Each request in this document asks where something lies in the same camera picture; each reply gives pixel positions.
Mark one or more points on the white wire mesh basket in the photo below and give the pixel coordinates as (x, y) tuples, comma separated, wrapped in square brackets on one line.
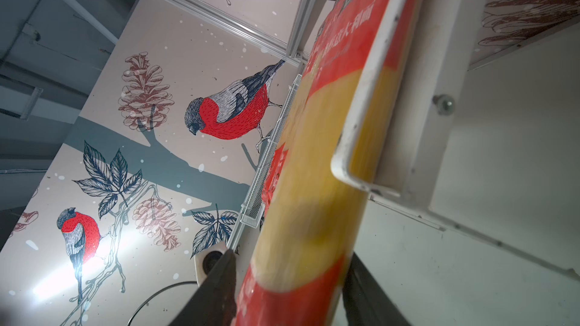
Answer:
[(253, 207)]

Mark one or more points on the white two-tier shelf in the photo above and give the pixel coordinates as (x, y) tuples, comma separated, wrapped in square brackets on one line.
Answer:
[(466, 118)]

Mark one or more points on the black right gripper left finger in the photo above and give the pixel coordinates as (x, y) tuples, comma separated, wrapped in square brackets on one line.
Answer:
[(214, 301)]

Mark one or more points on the red spaghetti bag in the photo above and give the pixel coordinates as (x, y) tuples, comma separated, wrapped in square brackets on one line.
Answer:
[(273, 176), (305, 247)]

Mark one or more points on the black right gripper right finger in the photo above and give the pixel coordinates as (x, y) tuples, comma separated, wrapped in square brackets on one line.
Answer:
[(364, 300)]

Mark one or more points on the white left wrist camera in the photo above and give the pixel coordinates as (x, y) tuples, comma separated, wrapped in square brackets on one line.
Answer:
[(205, 260)]

